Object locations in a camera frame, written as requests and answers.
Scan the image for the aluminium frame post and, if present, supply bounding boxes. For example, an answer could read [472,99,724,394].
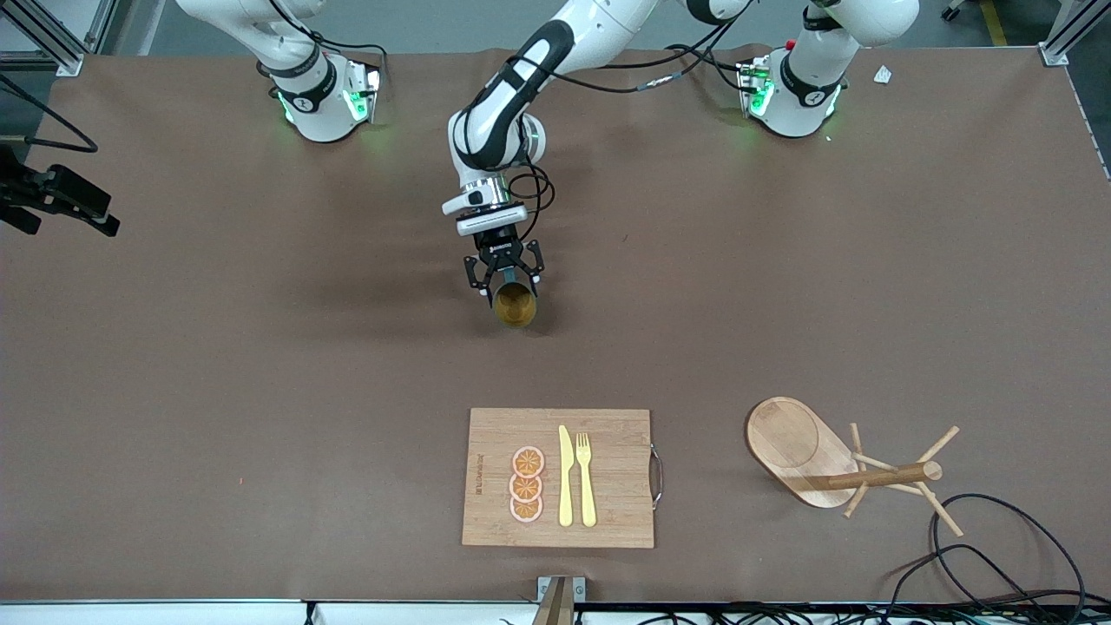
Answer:
[1037,0,1099,69]
[0,0,119,78]

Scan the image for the black right arm wrist cable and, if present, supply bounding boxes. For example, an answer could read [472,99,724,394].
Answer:
[0,73,100,152]

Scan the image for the yellow plastic knife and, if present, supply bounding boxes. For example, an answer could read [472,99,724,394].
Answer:
[557,424,575,529]

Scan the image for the bamboo cutting board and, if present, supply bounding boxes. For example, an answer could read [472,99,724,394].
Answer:
[461,407,665,549]

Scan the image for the wooden mug tree rack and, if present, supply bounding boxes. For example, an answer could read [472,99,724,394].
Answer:
[745,396,964,538]

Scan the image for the dark teal ribbed cup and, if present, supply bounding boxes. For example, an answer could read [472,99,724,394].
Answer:
[492,279,541,330]

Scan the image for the black left arm base cable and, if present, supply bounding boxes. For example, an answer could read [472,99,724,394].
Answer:
[665,43,749,93]

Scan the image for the metal bracket with post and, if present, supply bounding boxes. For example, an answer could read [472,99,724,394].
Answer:
[531,575,588,625]

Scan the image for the black looped floor cable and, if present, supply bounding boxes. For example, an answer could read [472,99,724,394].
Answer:
[884,547,1086,622]
[931,492,1088,622]

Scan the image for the black arm base cable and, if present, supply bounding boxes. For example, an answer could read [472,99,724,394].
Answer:
[260,0,389,69]
[665,43,749,93]

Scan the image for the yellow plastic fork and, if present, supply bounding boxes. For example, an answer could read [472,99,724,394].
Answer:
[575,431,599,530]

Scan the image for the black right arm base cable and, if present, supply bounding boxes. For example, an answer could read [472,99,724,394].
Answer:
[260,0,389,69]

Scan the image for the brown table cover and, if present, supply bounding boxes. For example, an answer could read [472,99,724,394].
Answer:
[0,43,1111,605]

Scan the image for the black arm wrist cable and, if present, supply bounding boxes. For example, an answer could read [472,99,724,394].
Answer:
[0,73,100,152]
[506,0,758,254]

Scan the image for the black left arm wrist cable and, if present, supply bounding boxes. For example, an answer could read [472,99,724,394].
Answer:
[506,0,758,254]

